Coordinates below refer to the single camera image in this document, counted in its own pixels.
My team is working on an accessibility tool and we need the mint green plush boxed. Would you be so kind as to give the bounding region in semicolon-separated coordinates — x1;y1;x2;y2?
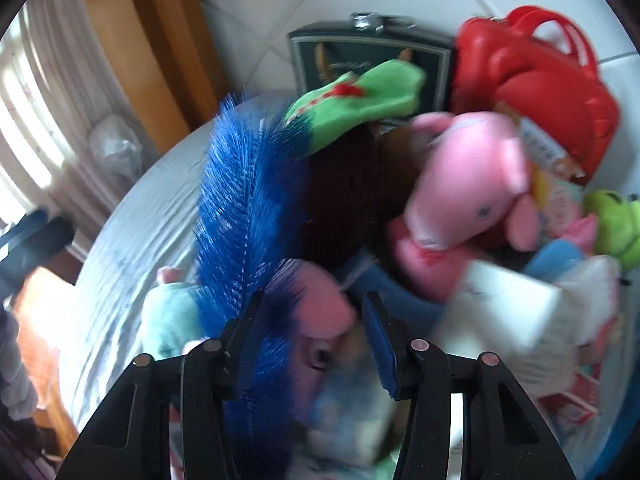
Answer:
140;267;221;361

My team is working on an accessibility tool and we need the red bear carry case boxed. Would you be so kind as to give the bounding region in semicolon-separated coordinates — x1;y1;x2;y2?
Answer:
450;5;621;186

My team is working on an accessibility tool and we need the blue and pink plush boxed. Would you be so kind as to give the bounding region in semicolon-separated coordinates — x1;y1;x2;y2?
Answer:
525;240;586;281

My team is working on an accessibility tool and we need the white curtain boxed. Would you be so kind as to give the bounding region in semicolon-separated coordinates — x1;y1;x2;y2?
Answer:
0;0;131;261

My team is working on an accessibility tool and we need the green plush toy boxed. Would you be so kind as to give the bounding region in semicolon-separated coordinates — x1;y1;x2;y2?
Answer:
282;59;428;153

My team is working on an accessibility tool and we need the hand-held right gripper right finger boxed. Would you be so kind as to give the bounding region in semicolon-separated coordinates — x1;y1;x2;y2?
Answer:
361;292;578;480

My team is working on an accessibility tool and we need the grey cloth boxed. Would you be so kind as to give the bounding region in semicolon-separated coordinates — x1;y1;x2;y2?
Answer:
0;310;41;421

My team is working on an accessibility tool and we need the clear plastic bag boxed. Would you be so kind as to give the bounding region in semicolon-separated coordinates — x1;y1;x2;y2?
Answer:
87;114;146;178

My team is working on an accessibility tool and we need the wooden headboard frame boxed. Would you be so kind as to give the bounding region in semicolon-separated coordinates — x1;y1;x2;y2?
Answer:
75;0;231;133

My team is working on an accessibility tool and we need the pink plush toy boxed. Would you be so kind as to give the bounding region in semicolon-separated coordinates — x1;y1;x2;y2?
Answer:
387;110;538;303

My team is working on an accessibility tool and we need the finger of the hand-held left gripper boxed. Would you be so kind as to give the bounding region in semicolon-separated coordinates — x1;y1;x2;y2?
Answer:
0;210;76;286

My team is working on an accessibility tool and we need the dark maroon furry toy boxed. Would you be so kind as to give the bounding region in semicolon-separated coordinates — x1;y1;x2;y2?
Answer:
305;120;416;271

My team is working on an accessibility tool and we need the white medicine box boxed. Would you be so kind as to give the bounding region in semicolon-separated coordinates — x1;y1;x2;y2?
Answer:
432;260;563;351

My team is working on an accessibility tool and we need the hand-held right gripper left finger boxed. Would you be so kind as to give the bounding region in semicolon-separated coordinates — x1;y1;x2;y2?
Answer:
65;292;266;480

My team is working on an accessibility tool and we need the light green frog plush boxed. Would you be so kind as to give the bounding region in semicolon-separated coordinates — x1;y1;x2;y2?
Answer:
582;189;640;271

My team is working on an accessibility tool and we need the orange white labelled carton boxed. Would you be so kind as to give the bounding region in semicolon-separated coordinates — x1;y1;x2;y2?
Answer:
517;115;586;181

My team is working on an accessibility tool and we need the blue feather brush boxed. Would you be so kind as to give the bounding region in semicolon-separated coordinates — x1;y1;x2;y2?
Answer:
192;92;321;480

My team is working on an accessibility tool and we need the pink pig plush blue body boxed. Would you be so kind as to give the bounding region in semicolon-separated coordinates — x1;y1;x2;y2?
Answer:
265;260;358;426

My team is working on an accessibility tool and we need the dark flask gift box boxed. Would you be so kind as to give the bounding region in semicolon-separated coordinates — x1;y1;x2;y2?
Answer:
287;10;453;126

